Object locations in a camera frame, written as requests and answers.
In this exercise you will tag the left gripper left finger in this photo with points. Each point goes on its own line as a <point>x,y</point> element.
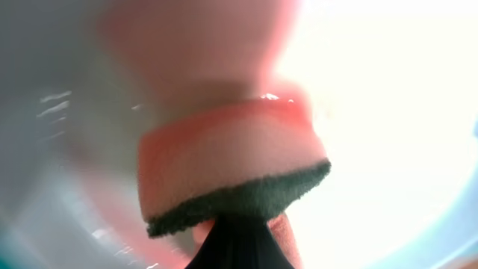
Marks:
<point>219,248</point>

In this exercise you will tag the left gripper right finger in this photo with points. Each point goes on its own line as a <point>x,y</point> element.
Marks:
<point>257,248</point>

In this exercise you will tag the green and orange sponge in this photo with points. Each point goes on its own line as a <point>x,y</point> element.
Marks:
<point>249,159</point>

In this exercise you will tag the light blue plate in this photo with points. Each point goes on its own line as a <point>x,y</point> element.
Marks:
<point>391,89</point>

